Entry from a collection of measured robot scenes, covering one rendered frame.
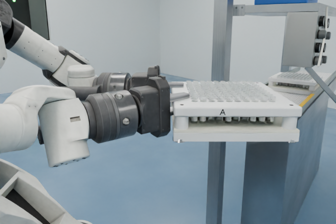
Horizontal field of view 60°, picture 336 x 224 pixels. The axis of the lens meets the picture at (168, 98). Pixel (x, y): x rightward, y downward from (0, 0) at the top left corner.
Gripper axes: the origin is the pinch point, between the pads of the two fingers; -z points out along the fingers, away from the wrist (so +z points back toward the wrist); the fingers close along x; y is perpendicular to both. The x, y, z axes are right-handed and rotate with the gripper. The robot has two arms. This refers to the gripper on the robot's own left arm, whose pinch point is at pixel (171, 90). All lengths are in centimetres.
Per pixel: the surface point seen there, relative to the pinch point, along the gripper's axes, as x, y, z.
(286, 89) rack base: 20, -93, -53
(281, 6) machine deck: -22, -48, -36
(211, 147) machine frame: 39, -54, -12
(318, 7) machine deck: -21, -42, -47
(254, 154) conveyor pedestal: 47, -65, -33
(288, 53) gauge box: -4, -46, -40
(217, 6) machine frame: -22, -54, -13
